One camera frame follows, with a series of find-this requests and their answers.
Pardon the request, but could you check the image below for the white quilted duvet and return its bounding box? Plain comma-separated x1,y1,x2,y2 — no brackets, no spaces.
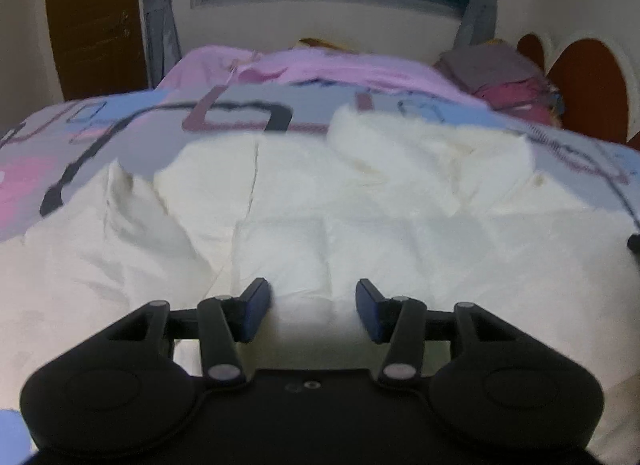
1,107,639,464

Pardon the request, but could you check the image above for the folded clothes pile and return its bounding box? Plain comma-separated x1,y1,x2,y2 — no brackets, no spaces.
434,41,563,127

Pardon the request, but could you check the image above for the red white heart headboard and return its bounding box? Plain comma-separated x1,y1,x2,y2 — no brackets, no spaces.
516,32,639,150

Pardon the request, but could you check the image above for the patterned grey blue bedsheet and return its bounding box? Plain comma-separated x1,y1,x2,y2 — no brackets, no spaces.
1,84,639,464

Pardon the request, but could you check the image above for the pink blanket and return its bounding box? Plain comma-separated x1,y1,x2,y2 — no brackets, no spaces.
158,46,473,104

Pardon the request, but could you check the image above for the yellow cloth behind blanket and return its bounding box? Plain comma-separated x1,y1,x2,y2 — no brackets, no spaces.
294,37,355,54

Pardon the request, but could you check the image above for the brown wooden door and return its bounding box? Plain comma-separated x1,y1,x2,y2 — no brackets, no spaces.
46,0,148,101

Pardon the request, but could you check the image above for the grey left curtain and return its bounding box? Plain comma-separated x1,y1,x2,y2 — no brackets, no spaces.
141,0,181,87

